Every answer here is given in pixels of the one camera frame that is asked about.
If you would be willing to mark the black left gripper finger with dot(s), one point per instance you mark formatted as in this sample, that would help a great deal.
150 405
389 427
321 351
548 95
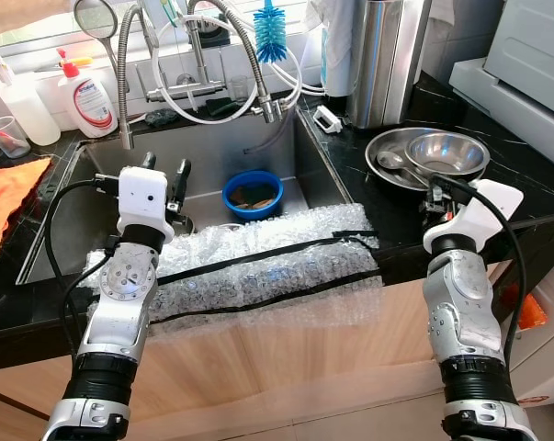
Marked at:
181 182
149 162

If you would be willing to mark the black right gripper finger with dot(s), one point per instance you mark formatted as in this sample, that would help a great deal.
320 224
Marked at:
437 192

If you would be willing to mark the stainless steel bowl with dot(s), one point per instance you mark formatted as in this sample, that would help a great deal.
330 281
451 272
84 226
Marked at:
446 152

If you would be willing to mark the steel spoon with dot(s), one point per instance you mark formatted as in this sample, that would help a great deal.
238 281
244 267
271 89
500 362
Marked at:
389 161

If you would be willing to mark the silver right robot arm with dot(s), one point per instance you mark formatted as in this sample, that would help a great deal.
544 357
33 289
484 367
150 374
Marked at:
465 312

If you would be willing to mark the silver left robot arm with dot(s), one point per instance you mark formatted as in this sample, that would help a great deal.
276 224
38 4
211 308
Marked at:
120 312

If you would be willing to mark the stainless steel sink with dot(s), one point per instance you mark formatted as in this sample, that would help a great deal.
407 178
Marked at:
203 152

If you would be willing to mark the dark green sponge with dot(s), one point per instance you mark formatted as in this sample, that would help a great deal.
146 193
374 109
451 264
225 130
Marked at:
162 118

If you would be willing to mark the white looped plastic tube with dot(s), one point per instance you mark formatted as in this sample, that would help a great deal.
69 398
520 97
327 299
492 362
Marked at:
203 122

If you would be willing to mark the round stainless steel plate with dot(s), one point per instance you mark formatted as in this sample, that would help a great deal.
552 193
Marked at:
387 142

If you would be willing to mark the blue plastic bowl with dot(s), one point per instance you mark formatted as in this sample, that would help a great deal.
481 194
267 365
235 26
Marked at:
252 211

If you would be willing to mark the steel faucet tap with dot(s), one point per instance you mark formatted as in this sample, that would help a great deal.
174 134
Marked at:
185 92

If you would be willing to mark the white soap bottle red pump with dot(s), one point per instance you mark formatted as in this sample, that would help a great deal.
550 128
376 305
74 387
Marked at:
88 101

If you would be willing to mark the green scouring pad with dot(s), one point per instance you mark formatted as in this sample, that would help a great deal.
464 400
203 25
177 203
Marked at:
228 108

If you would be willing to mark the clear bubble wrap sheet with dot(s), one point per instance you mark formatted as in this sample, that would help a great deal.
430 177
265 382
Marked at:
267 248

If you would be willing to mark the small orange plastic item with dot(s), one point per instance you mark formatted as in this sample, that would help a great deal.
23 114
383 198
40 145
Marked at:
76 61

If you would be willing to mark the translucent white squeeze bottle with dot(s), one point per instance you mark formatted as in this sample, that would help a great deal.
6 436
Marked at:
33 110

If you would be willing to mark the tall stainless steel canister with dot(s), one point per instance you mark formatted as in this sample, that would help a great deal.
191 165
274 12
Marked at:
389 64

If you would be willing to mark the small orange cloth piece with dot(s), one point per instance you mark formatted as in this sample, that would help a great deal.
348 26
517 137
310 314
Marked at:
534 312

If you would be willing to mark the clear plastic cup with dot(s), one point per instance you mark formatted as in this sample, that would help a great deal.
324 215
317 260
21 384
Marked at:
8 145

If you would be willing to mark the round metal mesh strainer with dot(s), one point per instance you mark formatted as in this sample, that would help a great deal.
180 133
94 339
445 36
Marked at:
96 18

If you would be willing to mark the white water filter unit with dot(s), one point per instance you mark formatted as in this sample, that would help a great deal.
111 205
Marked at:
334 69

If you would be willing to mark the white washing machine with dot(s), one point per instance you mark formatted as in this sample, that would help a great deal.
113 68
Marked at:
534 55

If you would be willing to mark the blue bottle brush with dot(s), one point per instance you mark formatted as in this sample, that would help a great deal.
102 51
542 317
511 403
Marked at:
271 35

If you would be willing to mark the wooden cabinet front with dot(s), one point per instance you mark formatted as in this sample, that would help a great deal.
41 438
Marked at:
258 377

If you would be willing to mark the white cloth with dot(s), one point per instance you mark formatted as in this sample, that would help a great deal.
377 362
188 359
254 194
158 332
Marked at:
322 18

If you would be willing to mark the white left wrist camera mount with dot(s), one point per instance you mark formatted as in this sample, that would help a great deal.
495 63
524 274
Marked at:
146 202

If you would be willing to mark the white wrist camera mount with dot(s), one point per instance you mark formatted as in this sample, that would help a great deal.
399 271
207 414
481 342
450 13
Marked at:
483 211
146 202

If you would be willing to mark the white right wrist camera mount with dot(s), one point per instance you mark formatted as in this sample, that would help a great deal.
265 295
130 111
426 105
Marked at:
483 211

